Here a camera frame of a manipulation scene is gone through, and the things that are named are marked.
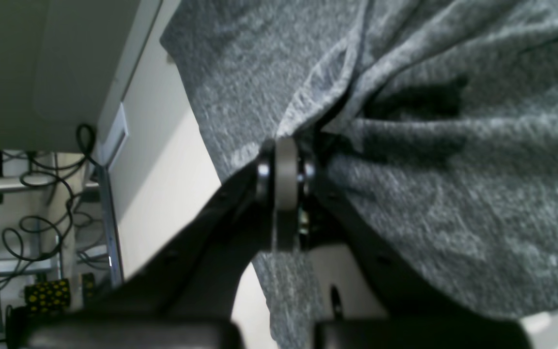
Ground yellow dotted black object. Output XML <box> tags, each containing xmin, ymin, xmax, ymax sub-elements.
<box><xmin>23</xmin><ymin>279</ymin><xmax>71</xmax><ymax>316</ymax></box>

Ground black floor cables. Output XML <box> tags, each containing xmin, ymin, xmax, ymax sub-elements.
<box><xmin>0</xmin><ymin>123</ymin><xmax>113</xmax><ymax>291</ymax></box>

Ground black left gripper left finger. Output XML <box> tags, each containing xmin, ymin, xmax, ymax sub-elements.
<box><xmin>19</xmin><ymin>138</ymin><xmax>300</xmax><ymax>349</ymax></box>

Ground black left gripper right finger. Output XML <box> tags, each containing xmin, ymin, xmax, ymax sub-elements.
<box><xmin>298</xmin><ymin>143</ymin><xmax>531</xmax><ymax>349</ymax></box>

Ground grey long-sleeve T-shirt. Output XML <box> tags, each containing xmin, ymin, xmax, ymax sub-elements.
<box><xmin>160</xmin><ymin>0</ymin><xmax>558</xmax><ymax>349</ymax></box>

